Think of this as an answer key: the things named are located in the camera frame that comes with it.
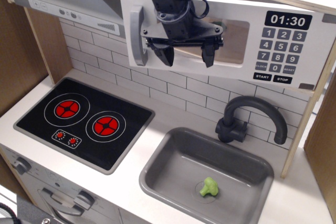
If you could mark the brown cardboard panel right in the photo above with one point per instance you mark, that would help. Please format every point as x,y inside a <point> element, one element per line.
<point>320,147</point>

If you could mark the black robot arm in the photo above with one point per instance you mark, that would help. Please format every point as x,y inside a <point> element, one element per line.
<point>178,6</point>

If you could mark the white toy microwave door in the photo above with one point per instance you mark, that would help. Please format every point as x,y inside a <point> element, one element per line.
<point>264,42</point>

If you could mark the grey oven knob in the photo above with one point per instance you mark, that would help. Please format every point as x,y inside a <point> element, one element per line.
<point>21,165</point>

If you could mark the grey toy sink basin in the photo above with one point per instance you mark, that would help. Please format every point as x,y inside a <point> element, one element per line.
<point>176,171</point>

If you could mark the green toy broccoli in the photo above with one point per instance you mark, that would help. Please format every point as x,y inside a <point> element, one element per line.
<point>210,187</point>

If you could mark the grey microwave door handle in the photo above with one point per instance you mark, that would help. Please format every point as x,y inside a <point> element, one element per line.
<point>140,54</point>

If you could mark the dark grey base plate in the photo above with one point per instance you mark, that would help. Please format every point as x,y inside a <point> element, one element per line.
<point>29,213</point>

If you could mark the dark grey toy faucet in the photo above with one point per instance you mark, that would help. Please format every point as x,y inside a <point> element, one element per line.
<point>230,129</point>

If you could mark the black toy stove top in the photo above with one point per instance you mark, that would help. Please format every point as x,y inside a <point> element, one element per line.
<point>91,126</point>

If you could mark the purple toy eggplant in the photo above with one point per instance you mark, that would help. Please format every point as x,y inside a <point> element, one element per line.
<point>221,24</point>

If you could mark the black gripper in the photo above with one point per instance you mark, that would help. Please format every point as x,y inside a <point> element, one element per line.
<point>182,30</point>

